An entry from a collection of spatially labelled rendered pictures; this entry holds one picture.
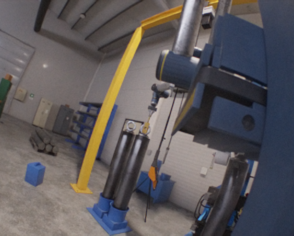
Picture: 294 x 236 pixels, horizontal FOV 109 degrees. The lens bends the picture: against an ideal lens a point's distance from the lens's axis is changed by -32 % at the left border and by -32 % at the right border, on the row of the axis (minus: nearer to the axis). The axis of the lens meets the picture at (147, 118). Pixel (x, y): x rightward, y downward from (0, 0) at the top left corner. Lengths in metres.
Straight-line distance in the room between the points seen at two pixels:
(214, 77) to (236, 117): 0.12
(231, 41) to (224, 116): 0.24
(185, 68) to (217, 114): 0.54
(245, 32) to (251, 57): 0.10
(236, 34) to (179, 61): 0.45
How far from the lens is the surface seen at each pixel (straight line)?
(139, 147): 2.07
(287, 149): 0.34
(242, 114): 0.40
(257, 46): 0.55
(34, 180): 2.97
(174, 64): 0.87
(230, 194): 1.49
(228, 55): 0.46
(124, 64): 3.41
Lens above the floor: 1.39
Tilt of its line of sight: 9 degrees up
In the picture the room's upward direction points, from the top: 18 degrees clockwise
